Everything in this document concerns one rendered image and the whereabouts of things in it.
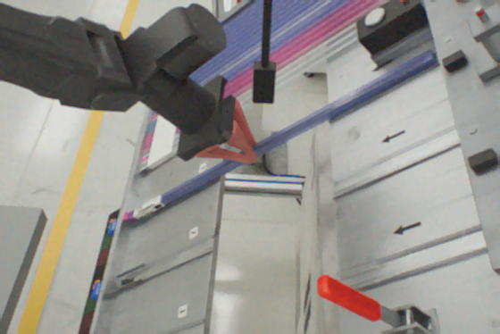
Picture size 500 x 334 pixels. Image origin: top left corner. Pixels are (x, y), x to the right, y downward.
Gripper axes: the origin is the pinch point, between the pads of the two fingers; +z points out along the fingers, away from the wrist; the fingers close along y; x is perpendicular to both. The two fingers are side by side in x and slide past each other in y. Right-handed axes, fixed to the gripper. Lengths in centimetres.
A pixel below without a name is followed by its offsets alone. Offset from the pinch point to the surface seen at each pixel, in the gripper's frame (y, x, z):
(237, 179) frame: 40, 43, 40
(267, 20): -6.1, -18.2, -17.4
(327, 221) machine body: 8.2, 9.2, 29.8
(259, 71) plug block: -6.5, -14.1, -13.7
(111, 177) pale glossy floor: 62, 97, 33
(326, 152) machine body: 24.5, 9.0, 30.3
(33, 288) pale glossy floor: 21, 107, 23
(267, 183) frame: 39, 38, 45
